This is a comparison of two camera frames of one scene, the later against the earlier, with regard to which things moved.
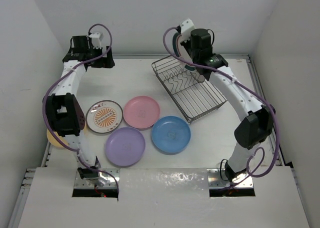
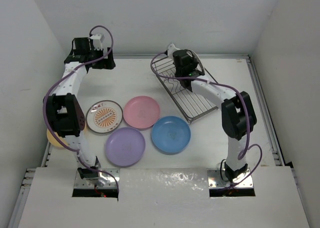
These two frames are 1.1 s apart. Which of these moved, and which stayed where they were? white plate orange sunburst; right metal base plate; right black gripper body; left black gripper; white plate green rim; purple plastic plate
Moved: right black gripper body; white plate green rim
Stayed: white plate orange sunburst; right metal base plate; left black gripper; purple plastic plate
